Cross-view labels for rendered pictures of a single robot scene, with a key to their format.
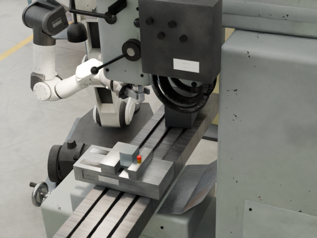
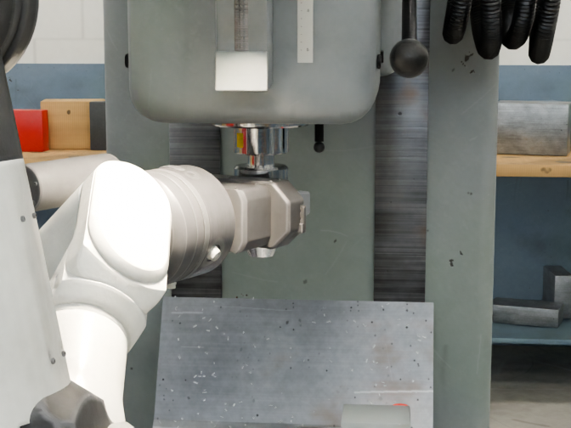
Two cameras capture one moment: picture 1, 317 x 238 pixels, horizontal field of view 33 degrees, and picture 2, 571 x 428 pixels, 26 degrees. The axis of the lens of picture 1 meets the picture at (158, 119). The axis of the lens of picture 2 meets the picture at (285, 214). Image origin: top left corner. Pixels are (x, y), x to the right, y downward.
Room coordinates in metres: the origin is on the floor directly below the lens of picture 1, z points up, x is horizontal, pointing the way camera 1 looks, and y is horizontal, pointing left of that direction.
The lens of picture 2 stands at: (2.05, 1.08, 1.39)
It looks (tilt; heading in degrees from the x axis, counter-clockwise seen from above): 9 degrees down; 251
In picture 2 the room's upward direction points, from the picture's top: straight up
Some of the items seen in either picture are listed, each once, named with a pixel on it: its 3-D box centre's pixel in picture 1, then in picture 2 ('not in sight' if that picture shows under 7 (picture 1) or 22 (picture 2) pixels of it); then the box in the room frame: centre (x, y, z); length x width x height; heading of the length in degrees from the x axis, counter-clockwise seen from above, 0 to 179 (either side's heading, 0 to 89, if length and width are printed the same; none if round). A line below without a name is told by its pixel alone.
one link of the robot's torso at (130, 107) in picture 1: (114, 109); not in sight; (2.56, 0.24, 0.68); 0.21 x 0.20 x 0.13; 171
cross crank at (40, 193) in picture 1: (46, 196); not in sight; (1.93, 0.52, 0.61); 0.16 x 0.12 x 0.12; 66
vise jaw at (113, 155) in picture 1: (116, 157); not in sight; (1.65, 0.16, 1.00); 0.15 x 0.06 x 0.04; 156
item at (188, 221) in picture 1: (144, 192); not in sight; (1.72, 0.07, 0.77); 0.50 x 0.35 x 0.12; 66
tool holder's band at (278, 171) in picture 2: (137, 84); (261, 171); (1.72, 0.07, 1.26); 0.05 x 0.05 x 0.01
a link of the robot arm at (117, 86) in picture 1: (122, 83); (201, 220); (1.79, 0.13, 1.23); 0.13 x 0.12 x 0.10; 131
